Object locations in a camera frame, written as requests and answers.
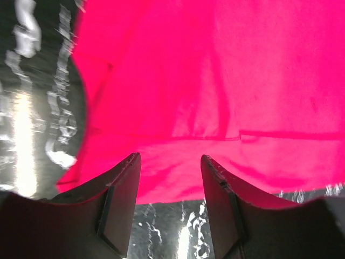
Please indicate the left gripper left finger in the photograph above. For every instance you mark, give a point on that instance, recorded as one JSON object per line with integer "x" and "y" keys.
{"x": 101, "y": 210}

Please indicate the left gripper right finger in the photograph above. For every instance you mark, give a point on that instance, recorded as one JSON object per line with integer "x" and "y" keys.
{"x": 247, "y": 222}

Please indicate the magenta t shirt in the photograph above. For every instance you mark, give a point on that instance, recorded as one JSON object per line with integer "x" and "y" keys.
{"x": 257, "y": 85}

